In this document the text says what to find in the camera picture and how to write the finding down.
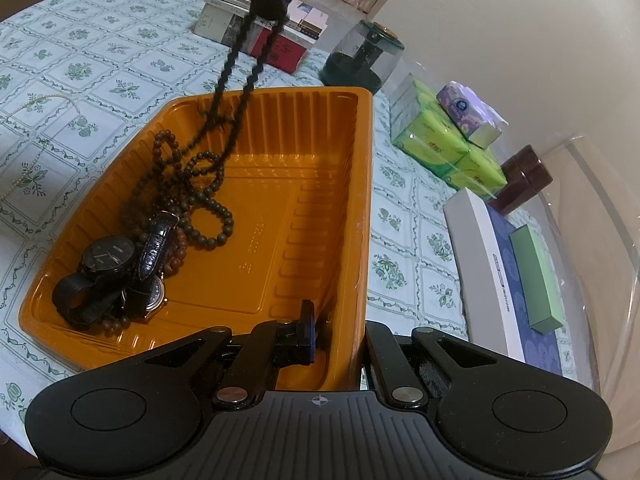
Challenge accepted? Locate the blue patterned box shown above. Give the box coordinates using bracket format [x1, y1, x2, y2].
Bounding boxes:
[487, 207, 566, 379]

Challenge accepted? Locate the clear plastic sheet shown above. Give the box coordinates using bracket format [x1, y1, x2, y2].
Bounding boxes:
[529, 132, 640, 402]

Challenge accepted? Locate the dark brown bead bracelet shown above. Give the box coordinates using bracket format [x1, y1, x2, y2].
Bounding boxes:
[99, 305, 137, 337]

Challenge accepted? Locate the black leather strap watch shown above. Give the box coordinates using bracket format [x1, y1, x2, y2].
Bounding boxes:
[131, 211, 181, 315]

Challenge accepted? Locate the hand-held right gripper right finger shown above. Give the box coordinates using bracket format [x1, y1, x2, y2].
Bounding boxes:
[363, 320, 513, 409]

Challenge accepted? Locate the pale pink cover book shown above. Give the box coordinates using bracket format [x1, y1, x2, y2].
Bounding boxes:
[204, 0, 331, 42]

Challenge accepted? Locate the reddish brown bead necklace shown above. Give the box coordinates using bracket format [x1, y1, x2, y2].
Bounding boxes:
[162, 227, 190, 282]

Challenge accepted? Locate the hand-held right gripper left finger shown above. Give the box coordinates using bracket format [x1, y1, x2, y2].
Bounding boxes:
[107, 299, 321, 409]

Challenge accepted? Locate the green tissue pack bundle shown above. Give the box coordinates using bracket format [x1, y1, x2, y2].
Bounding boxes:
[390, 79, 507, 191]

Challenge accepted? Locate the clear jar with dark lid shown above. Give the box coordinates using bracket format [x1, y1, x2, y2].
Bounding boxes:
[320, 20, 404, 96]

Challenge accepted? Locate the orange plastic tray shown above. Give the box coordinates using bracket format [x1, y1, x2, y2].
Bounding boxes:
[19, 86, 375, 392]

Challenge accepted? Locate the purple tissue pack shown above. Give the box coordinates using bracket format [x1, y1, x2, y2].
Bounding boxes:
[436, 80, 504, 150]

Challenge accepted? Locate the dark green bead necklace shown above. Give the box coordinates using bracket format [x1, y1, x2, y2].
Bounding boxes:
[120, 10, 282, 252]

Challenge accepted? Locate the floral printed tablecloth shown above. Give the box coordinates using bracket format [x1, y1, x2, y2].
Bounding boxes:
[0, 0, 472, 436]

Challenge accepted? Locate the brown round jar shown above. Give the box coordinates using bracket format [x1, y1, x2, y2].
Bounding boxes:
[487, 144, 554, 216]

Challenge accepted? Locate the long white box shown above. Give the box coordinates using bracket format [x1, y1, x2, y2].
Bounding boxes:
[443, 187, 526, 364]

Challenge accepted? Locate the pale green box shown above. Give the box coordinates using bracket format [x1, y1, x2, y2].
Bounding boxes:
[508, 224, 560, 335]

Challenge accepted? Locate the white pearl necklace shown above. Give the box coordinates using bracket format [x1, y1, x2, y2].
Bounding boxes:
[0, 93, 87, 202]

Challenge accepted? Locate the stack of books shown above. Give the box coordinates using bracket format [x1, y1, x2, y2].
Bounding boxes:
[192, 2, 309, 72]

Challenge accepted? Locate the black round watch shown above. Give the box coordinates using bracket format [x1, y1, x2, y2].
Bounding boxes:
[52, 236, 139, 331]

